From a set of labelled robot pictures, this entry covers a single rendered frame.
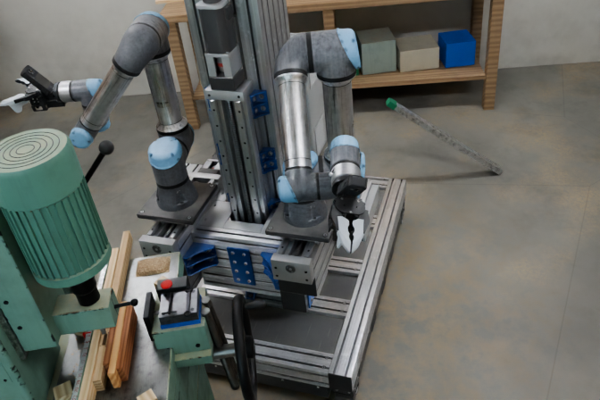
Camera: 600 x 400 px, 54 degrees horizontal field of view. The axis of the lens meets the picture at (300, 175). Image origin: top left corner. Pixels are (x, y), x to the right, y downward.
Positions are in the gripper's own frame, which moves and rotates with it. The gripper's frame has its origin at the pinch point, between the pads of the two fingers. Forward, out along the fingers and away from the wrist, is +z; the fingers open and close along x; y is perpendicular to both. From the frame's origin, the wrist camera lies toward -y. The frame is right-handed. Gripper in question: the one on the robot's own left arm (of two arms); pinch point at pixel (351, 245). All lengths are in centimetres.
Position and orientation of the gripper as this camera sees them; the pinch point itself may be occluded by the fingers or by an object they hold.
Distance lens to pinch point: 132.5
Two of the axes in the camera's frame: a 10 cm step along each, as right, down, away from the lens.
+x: -9.8, -1.5, -1.2
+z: -0.2, 7.2, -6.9
